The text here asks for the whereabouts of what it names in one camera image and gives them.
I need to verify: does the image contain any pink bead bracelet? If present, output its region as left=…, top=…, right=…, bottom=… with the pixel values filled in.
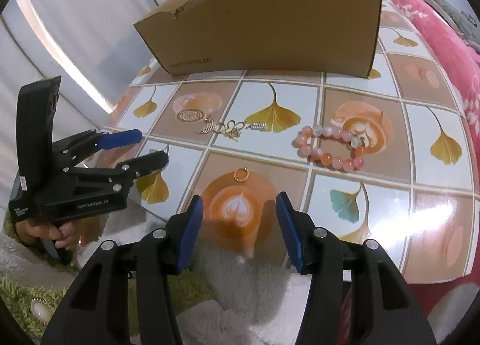
left=291, top=124, right=367, bottom=173

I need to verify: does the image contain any person's left hand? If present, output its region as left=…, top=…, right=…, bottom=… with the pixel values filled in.
left=15, top=217, right=82, bottom=249

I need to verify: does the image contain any gold filigree round brooch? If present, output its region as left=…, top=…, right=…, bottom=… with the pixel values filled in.
left=176, top=109, right=205, bottom=123

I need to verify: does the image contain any white curtain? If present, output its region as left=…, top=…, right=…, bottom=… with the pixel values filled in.
left=0, top=0, right=178, bottom=166

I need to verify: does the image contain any patterned vinyl tablecloth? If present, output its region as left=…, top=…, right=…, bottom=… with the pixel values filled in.
left=89, top=0, right=479, bottom=284

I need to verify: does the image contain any brown cardboard box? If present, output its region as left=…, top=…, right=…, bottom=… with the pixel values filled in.
left=135, top=0, right=382, bottom=77

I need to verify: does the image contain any pink floral blanket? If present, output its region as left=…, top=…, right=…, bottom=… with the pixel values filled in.
left=387, top=0, right=480, bottom=331

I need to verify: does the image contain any grey blanket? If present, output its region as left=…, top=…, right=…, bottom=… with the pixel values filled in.
left=424, top=0, right=479, bottom=51

